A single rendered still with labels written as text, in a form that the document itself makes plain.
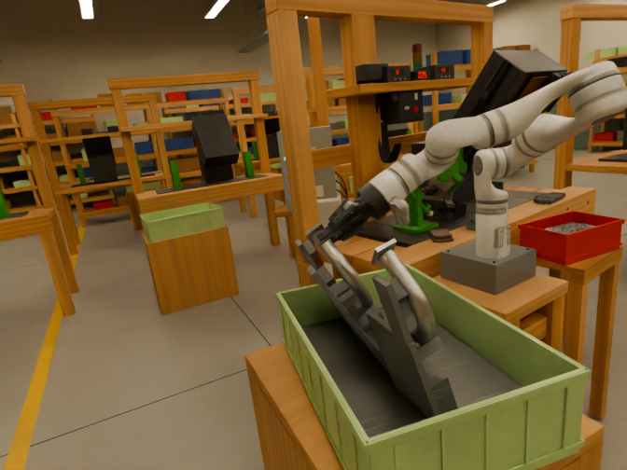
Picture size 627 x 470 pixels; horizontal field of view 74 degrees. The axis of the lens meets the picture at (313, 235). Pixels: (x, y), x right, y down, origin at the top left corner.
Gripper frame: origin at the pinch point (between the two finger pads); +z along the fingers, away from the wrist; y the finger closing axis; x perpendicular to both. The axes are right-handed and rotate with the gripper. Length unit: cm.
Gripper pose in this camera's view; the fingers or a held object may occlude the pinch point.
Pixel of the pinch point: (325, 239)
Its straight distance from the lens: 85.5
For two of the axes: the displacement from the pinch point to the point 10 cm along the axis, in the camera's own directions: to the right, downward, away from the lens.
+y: -2.4, -3.5, -9.1
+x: 5.7, 7.0, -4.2
